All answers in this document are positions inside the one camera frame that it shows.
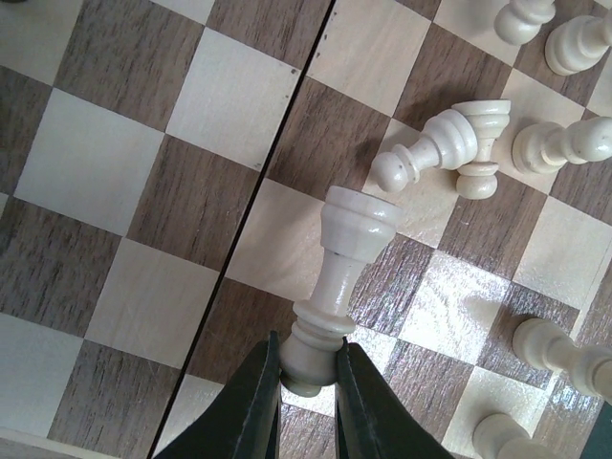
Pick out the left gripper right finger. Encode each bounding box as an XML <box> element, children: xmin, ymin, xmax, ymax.
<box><xmin>335</xmin><ymin>341</ymin><xmax>451</xmax><ymax>458</ymax></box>

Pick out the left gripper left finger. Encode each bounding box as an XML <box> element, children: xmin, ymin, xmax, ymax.
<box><xmin>158</xmin><ymin>331</ymin><xmax>281</xmax><ymax>458</ymax></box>

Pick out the white chess rook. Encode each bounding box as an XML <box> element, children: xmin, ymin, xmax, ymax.
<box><xmin>280</xmin><ymin>186</ymin><xmax>403</xmax><ymax>398</ymax></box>

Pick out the wooden chess board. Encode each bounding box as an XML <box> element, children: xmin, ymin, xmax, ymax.
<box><xmin>1</xmin><ymin>1</ymin><xmax>611</xmax><ymax>458</ymax></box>

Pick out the white standing piece lower right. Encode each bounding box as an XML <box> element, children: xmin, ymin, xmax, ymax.
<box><xmin>513</xmin><ymin>318</ymin><xmax>611</xmax><ymax>404</ymax></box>

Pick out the white lying pawn lower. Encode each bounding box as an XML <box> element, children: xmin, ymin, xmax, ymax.
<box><xmin>451</xmin><ymin>99</ymin><xmax>512</xmax><ymax>200</ymax></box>

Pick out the white lying pawn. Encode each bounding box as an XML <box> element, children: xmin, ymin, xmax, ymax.
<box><xmin>370</xmin><ymin>109</ymin><xmax>478</xmax><ymax>193</ymax></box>
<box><xmin>451</xmin><ymin>99</ymin><xmax>512</xmax><ymax>200</ymax></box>

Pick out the white lying pawn upper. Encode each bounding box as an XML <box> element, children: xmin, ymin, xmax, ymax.
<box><xmin>370</xmin><ymin>109</ymin><xmax>478</xmax><ymax>193</ymax></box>

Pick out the white standing pawn near rook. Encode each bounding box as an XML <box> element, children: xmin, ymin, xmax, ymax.
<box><xmin>512</xmin><ymin>117</ymin><xmax>611</xmax><ymax>175</ymax></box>

